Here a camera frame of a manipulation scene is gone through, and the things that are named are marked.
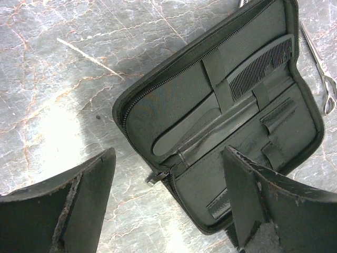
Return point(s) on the silver thinning scissors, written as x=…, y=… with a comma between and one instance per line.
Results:
x=242, y=3

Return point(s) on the black handled tail comb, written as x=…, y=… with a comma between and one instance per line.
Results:
x=241, y=80

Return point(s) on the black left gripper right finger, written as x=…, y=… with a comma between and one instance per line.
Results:
x=273, y=213

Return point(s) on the silver hair scissors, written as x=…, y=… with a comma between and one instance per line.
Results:
x=326, y=77

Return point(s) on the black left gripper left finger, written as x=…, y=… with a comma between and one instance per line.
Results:
x=64, y=213

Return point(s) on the black zip tool case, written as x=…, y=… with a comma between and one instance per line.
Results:
x=278, y=124

